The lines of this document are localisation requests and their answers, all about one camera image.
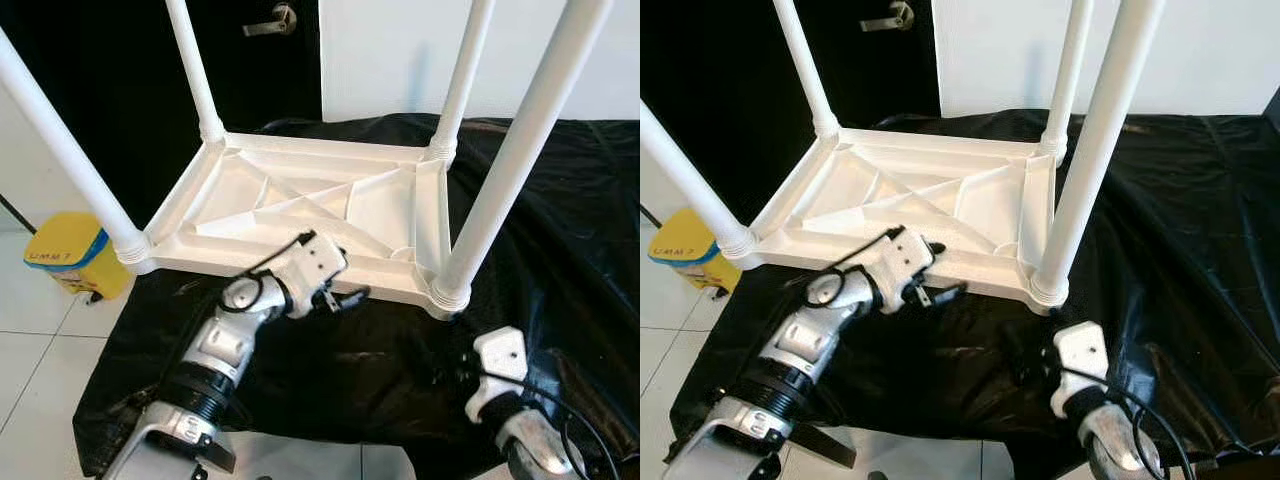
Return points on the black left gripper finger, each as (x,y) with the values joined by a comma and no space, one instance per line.
(945,293)
(352,297)

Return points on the white plastic table leg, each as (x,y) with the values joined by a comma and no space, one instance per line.
(70,160)
(462,70)
(195,70)
(805,70)
(1100,140)
(520,140)
(1068,70)
(690,180)

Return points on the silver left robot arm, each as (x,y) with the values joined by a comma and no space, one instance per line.
(800,340)
(220,345)

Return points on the black plastic cover sheet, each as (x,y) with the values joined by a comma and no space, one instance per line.
(380,390)
(1200,300)

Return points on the yellow bin with blue band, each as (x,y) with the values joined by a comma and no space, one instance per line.
(70,255)
(685,250)

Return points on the black door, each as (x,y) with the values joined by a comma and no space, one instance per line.
(720,60)
(110,80)

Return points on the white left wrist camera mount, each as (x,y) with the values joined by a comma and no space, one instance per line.
(310,265)
(905,260)

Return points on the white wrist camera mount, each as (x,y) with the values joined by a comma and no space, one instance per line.
(1085,355)
(500,360)
(905,260)
(310,265)

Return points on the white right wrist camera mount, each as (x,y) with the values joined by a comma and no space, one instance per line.
(500,360)
(1085,355)

